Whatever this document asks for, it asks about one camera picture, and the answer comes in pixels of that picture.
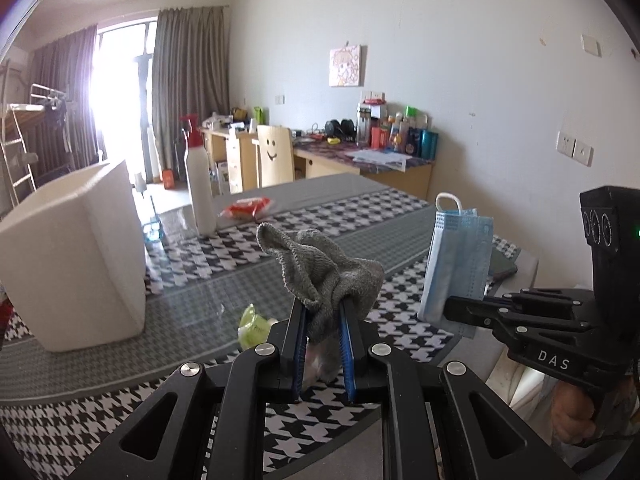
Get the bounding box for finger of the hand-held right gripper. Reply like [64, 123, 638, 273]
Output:
[502, 287, 595, 308]
[444, 296, 587, 334]

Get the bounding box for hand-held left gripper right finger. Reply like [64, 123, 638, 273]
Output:
[339, 297, 576, 480]

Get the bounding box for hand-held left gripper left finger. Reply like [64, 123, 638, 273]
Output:
[67, 300, 308, 480]

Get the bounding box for yellow plastic bag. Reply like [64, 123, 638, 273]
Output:
[237, 304, 281, 352]

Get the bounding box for blue face mask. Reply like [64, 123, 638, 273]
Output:
[417, 192, 495, 338]

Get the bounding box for grey sock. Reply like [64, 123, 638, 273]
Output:
[256, 222, 386, 343]

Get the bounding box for white foam box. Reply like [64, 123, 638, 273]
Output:
[0, 159, 147, 353]

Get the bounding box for person's right hand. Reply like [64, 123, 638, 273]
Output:
[551, 375, 598, 447]

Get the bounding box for black smartphone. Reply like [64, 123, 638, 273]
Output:
[487, 247, 521, 281]

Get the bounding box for houndstooth tablecloth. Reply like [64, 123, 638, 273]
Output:
[0, 172, 523, 480]

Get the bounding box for red snack packet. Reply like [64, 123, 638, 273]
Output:
[217, 197, 276, 221]

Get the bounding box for wooden desk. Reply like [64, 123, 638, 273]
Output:
[200, 127, 433, 201]

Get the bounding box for white pump bottle red top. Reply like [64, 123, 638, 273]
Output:
[180, 113, 217, 236]

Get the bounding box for wooden chair with smiley face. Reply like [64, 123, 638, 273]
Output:
[256, 125, 296, 191]

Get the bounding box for white papers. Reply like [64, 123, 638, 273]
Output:
[352, 152, 408, 168]

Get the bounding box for cluster of toiletry bottles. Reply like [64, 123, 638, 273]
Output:
[356, 101, 440, 159]

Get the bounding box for black headphones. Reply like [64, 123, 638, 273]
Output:
[325, 119, 356, 140]

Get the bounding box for brown curtain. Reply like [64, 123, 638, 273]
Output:
[151, 6, 231, 176]
[30, 25, 101, 176]

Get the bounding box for balcony glass door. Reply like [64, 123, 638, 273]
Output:
[95, 17, 158, 186]

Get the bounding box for dark hanging clothes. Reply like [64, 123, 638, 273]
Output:
[42, 100, 68, 126]

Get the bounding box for metal bed ladder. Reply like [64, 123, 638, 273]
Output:
[0, 105, 37, 206]

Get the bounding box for metal bunk bed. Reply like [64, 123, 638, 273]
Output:
[0, 85, 76, 206]

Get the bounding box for double white wall socket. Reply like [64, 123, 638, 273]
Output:
[556, 131, 593, 166]

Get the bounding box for pink cartoon wall picture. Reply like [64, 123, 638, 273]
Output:
[329, 45, 362, 88]

